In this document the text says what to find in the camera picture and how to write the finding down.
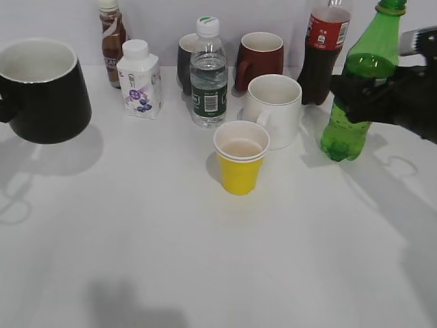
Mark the cola bottle red label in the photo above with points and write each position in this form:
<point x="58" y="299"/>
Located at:
<point x="326" y="32"/>

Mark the black mug white interior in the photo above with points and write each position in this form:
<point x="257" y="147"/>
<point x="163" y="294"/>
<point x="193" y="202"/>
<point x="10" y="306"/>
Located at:
<point x="44" y="96"/>

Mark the clear water bottle green label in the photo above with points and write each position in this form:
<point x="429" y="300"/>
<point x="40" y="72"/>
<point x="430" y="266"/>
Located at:
<point x="209" y="75"/>

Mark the white purple yogurt carton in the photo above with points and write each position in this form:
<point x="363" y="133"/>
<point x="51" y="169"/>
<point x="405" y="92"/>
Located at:
<point x="140" y="80"/>

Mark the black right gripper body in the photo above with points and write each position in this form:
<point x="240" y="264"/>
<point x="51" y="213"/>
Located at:
<point x="416" y="85"/>

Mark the yellow paper cup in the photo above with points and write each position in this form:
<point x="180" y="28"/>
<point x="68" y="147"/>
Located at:
<point x="240" y="147"/>

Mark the brown Nescafe coffee bottle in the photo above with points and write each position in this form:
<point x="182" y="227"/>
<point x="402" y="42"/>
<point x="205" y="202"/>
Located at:
<point x="113" y="36"/>

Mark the dark red mug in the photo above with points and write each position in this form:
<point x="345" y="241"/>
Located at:
<point x="259" y="53"/>

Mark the green soda bottle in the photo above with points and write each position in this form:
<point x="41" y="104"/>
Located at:
<point x="375" y="55"/>

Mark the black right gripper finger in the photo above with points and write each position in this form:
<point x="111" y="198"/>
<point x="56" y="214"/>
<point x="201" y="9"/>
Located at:
<point x="362" y="99"/>

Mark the dark green mug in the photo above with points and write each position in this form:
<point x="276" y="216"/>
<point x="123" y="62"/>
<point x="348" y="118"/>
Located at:
<point x="186" y="46"/>

